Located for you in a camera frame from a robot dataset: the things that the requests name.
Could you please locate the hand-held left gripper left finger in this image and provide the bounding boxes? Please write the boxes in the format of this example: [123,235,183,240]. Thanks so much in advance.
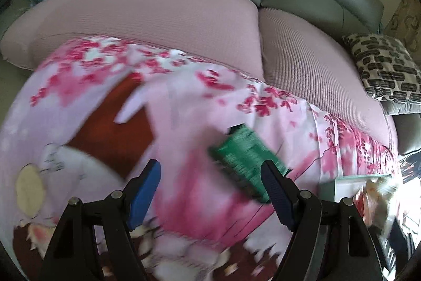
[39,159,162,281]

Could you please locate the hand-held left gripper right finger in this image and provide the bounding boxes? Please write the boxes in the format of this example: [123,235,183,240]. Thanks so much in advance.
[261,160,382,281]

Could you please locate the green cracker packet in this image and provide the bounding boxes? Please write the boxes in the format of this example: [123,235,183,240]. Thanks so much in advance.
[208,124,294,204]

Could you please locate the teal cardboard tray box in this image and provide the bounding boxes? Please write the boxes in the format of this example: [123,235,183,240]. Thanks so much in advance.
[320,173,403,235]

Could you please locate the pink printed blanket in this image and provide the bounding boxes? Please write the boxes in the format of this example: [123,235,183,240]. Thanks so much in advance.
[0,34,405,281]

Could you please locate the black white patterned pillow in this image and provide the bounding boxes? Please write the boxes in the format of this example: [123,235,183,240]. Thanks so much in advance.
[342,33,421,102]

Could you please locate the pink sofa cover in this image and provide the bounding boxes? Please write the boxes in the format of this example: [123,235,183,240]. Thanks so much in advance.
[0,0,398,150]

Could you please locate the beige patterned curtain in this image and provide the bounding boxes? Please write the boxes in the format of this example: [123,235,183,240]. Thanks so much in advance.
[383,0,421,48]

